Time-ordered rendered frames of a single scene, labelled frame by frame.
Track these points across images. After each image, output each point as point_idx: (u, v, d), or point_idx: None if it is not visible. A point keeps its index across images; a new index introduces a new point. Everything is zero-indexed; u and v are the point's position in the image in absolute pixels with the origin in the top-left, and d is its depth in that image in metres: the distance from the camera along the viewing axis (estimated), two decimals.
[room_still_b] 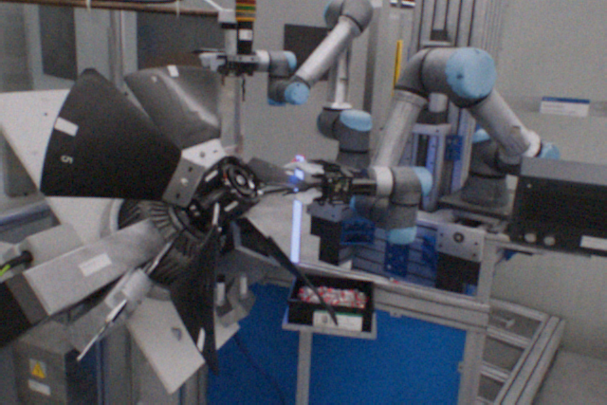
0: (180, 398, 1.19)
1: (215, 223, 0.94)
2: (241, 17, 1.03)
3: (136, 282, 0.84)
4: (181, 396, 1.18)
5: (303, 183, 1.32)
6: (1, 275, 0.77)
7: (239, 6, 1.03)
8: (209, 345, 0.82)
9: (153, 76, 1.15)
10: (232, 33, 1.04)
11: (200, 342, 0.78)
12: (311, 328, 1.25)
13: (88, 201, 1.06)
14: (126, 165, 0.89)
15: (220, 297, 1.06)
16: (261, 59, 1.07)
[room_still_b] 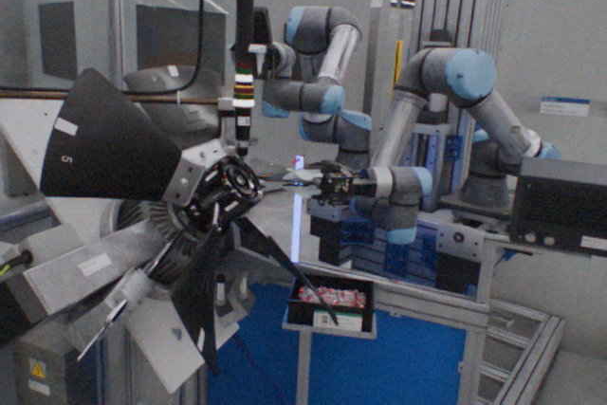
0: (180, 398, 1.19)
1: (215, 223, 0.94)
2: (239, 105, 1.07)
3: (136, 282, 0.84)
4: (181, 396, 1.18)
5: None
6: (1, 275, 0.77)
7: (237, 94, 1.07)
8: (209, 345, 0.82)
9: (153, 76, 1.15)
10: (230, 120, 1.08)
11: (200, 342, 0.78)
12: (311, 328, 1.25)
13: (88, 201, 1.06)
14: (126, 165, 0.89)
15: (220, 297, 1.06)
16: (258, 142, 1.11)
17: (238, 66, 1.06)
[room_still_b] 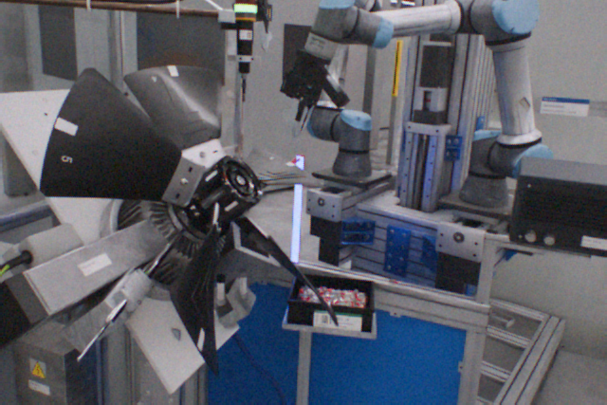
0: (180, 398, 1.19)
1: (215, 223, 0.94)
2: (241, 17, 1.03)
3: (136, 282, 0.84)
4: (181, 396, 1.18)
5: (304, 174, 1.31)
6: (1, 275, 0.77)
7: (239, 6, 1.03)
8: (209, 345, 0.82)
9: (153, 76, 1.15)
10: (232, 34, 1.04)
11: (200, 342, 0.78)
12: (311, 328, 1.25)
13: (88, 201, 1.06)
14: (126, 165, 0.89)
15: (220, 297, 1.06)
16: (261, 59, 1.07)
17: None
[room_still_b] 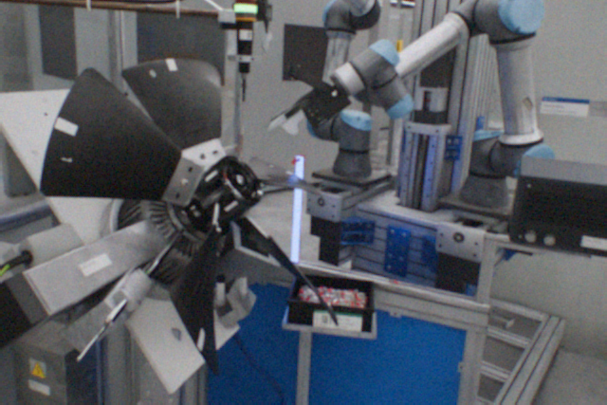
0: (180, 398, 1.19)
1: (184, 161, 0.97)
2: (241, 17, 1.03)
3: (136, 282, 0.84)
4: (181, 396, 1.18)
5: (327, 305, 1.06)
6: (1, 275, 0.77)
7: (239, 6, 1.03)
8: (65, 153, 0.81)
9: (272, 165, 1.36)
10: (232, 34, 1.04)
11: (63, 124, 0.81)
12: (311, 328, 1.25)
13: (88, 201, 1.06)
14: (178, 108, 1.11)
15: (220, 297, 1.06)
16: (261, 59, 1.07)
17: None
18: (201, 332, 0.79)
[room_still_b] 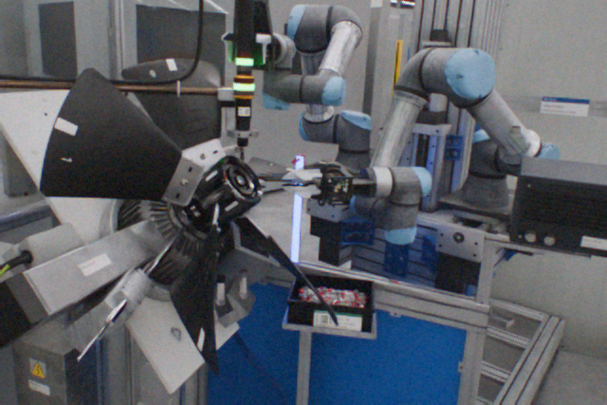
0: (180, 398, 1.19)
1: (184, 161, 0.97)
2: (239, 96, 1.07)
3: (136, 282, 0.84)
4: (181, 396, 1.18)
5: (327, 305, 1.06)
6: (1, 275, 0.77)
7: (237, 84, 1.07)
8: (65, 153, 0.81)
9: (272, 163, 1.36)
10: (230, 111, 1.08)
11: (63, 124, 0.81)
12: (311, 328, 1.25)
13: (88, 201, 1.06)
14: (178, 108, 1.11)
15: (220, 297, 1.06)
16: (259, 133, 1.10)
17: (238, 56, 1.06)
18: (201, 332, 0.79)
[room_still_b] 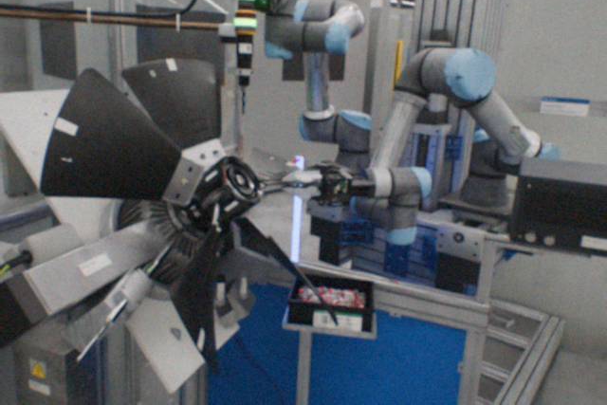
0: (180, 398, 1.19)
1: (184, 161, 0.97)
2: (241, 31, 1.04)
3: (136, 282, 0.84)
4: (181, 396, 1.18)
5: (327, 305, 1.06)
6: (1, 275, 0.77)
7: (238, 19, 1.03)
8: (65, 153, 0.81)
9: (272, 156, 1.35)
10: (231, 47, 1.04)
11: (63, 124, 0.81)
12: (311, 328, 1.25)
13: (88, 201, 1.06)
14: (178, 108, 1.11)
15: (220, 297, 1.06)
16: (261, 72, 1.07)
17: None
18: (201, 332, 0.79)
